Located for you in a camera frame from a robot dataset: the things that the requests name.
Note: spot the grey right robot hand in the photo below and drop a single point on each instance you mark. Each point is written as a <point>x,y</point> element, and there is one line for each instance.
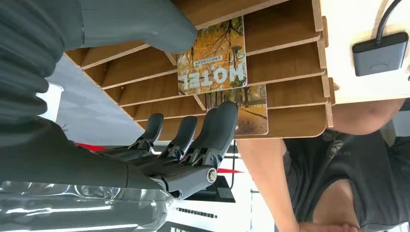
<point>64,160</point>

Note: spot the autumn hotel card with lettering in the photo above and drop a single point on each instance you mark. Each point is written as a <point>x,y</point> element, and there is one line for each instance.
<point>213,59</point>

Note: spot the autumn path hotel card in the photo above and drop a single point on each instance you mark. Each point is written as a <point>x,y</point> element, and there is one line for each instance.
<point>253,109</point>

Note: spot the wooden slotted card rack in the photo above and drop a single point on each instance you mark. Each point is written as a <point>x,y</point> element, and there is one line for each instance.
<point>288,80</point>

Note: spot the person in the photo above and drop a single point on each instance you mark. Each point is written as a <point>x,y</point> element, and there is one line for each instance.
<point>368,166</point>

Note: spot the black flat card reader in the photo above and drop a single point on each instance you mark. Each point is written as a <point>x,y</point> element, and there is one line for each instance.
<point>379,56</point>

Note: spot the shiny silver robot casing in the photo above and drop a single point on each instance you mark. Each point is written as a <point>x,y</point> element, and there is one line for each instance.
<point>80,211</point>

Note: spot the ribbed grey right arm sleeve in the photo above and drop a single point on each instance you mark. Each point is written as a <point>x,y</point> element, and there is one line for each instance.
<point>25,64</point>

